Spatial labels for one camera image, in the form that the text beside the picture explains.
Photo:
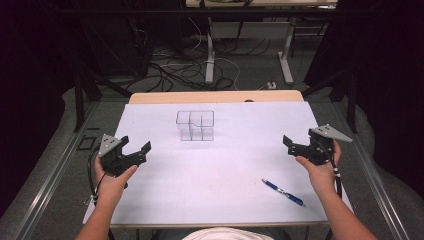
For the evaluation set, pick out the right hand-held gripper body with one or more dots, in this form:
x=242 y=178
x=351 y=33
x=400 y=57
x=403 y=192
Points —
x=322 y=146

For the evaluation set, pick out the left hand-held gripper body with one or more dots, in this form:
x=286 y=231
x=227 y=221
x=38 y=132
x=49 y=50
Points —
x=115 y=159

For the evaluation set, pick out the blue pen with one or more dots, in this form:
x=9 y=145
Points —
x=283 y=192

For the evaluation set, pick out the clear plastic organizer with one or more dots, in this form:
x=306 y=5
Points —
x=195 y=126

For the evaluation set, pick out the person's left hand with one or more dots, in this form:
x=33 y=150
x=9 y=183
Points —
x=111 y=186

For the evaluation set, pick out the person's right hand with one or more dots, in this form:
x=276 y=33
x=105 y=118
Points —
x=321 y=176

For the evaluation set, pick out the black stand leg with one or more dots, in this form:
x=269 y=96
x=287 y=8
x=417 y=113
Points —
x=351 y=100
x=80 y=100

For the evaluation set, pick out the dark table grommet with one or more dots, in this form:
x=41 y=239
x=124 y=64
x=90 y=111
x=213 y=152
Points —
x=249 y=100

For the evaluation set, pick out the white power plug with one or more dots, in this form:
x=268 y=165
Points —
x=271 y=85

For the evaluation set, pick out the white table mat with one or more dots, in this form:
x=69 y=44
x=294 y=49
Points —
x=213 y=180

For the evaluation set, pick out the white desk leg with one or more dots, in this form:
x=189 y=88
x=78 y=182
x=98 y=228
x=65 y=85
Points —
x=209 y=56
x=286 y=60

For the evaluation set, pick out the wooden table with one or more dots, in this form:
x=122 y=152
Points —
x=213 y=97

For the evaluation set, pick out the person's white shirt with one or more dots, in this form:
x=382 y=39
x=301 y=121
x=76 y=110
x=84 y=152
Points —
x=226 y=234

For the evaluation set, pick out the metal floor rail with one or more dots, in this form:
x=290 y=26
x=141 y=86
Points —
x=373 y=176
x=53 y=173

